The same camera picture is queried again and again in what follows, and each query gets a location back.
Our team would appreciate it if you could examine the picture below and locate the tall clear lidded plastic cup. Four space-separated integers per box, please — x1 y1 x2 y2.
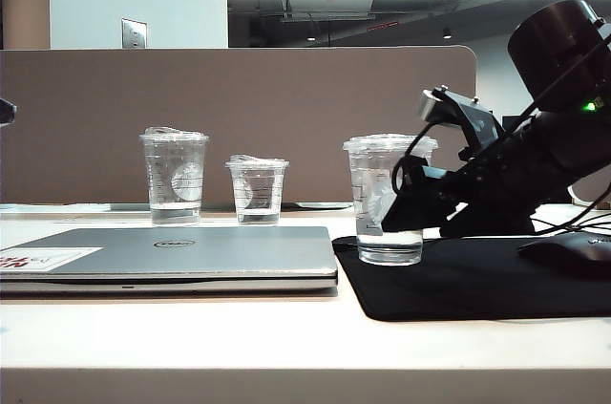
139 125 211 227

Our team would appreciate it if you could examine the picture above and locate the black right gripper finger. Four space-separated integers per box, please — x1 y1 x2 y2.
380 178 460 234
403 157 449 185

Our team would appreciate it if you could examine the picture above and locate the white and red laptop sticker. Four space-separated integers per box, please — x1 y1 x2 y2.
0 245 104 274

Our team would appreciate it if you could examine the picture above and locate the brown divider with white edge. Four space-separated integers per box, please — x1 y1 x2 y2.
568 174 611 209

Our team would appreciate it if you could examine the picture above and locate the thin black mouse cable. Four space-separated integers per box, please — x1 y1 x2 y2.
347 218 572 247

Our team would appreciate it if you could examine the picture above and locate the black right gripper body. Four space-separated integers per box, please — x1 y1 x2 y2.
438 130 551 239

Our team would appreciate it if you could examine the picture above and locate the silver Dell laptop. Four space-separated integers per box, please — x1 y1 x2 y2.
0 225 340 296

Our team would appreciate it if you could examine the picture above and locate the wide brown desk divider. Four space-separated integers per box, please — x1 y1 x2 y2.
0 44 478 205

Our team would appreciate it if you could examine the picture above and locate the black mouse pad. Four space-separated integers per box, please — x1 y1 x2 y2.
331 234 611 322

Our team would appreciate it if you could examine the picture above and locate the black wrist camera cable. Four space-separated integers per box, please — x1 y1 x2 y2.
391 35 611 195

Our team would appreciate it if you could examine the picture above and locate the black computer mouse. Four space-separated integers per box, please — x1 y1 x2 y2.
517 236 611 276

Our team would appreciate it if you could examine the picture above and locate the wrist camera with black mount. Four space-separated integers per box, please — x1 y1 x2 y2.
417 84 505 161

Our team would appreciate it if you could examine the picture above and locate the small clear lidded plastic cup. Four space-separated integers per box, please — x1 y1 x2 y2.
225 153 291 226

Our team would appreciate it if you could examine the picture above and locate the thin black desk cable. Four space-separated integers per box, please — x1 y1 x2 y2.
567 212 611 233

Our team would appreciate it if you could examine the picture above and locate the metal wall switch plate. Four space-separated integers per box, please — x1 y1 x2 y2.
121 17 148 50

